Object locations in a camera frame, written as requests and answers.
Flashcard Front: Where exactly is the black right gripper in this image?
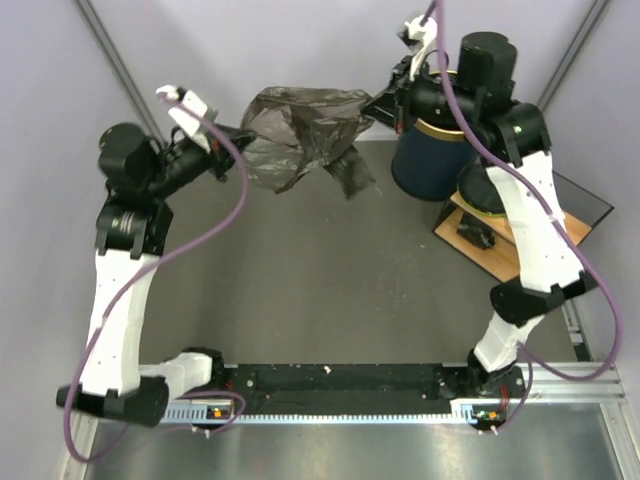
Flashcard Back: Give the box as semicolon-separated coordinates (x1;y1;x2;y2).
360;53;479;136

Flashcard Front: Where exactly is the black trash bag roll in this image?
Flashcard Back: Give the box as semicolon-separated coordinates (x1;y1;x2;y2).
456;212;496;250

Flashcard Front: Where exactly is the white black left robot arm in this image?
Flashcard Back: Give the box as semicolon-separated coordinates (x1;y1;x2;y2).
56;123;234;427

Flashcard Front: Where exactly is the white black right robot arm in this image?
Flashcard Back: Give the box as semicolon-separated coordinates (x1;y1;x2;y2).
383;28;597;396

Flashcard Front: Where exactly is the dark blue gold-rimmed trash bin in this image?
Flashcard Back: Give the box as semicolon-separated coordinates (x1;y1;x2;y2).
390;69;481;202

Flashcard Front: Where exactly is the black round plate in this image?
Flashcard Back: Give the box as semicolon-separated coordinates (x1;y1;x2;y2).
457;163;506;217

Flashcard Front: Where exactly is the wooden shelf with glass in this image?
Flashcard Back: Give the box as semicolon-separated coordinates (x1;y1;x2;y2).
434;172;614;282

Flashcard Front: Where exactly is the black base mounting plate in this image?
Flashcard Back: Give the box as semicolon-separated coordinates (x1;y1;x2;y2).
208;363;524;414

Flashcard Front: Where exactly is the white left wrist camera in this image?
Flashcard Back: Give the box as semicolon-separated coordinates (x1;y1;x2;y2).
156;84;218;153

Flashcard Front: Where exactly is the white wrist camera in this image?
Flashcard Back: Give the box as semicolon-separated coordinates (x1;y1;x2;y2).
156;84;218;153
397;13;438;82

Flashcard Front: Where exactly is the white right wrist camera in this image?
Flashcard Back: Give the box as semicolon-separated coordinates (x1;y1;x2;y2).
397;13;438;82

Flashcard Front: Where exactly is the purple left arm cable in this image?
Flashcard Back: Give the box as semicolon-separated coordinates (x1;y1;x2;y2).
64;97;251;461

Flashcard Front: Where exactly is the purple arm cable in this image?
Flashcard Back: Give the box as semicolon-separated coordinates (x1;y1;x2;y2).
64;97;251;461
422;0;624;434

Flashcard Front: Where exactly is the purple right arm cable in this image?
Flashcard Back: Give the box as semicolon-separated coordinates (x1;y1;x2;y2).
422;0;624;434

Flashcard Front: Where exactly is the grey slotted cable duct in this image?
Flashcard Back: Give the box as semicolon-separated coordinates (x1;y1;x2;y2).
160;399;506;428

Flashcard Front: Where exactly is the aluminium frame rail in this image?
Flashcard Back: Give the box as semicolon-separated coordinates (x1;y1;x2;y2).
79;360;627;405

